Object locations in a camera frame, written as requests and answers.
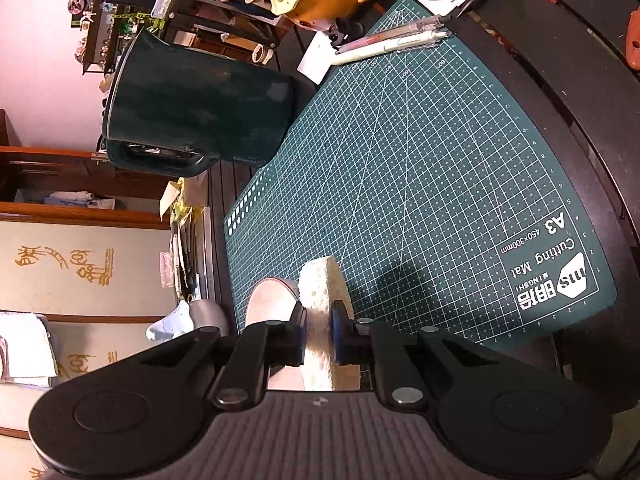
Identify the pile of papers and books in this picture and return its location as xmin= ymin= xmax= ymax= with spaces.
xmin=160 ymin=180 xmax=216 ymax=306

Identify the white note paper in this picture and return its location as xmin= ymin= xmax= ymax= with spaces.
xmin=297 ymin=35 xmax=346 ymax=86

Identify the green cutting mat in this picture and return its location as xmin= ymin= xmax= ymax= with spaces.
xmin=223 ymin=0 xmax=617 ymax=356

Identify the brown leather tag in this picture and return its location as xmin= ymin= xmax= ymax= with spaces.
xmin=625 ymin=7 xmax=640 ymax=68

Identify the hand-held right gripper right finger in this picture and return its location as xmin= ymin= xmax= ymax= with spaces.
xmin=331 ymin=300 xmax=531 ymax=413

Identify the dark green kettle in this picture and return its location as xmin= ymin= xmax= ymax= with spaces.
xmin=101 ymin=27 xmax=311 ymax=178

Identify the white pen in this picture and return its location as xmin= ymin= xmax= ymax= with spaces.
xmin=331 ymin=30 xmax=451 ymax=66

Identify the black binder clip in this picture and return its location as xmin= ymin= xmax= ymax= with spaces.
xmin=327 ymin=20 xmax=361 ymax=46

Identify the white bowl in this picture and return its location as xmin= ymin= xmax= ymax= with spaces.
xmin=240 ymin=277 xmax=303 ymax=391

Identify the white sponge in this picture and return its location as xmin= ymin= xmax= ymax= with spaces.
xmin=298 ymin=256 xmax=363 ymax=393

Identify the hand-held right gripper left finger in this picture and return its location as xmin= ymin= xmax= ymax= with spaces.
xmin=125 ymin=301 xmax=307 ymax=413

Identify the pink clear pen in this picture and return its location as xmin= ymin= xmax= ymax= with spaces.
xmin=336 ymin=16 xmax=446 ymax=53

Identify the cluttered dark shelf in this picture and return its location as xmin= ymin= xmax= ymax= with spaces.
xmin=70 ymin=0 xmax=196 ymax=91

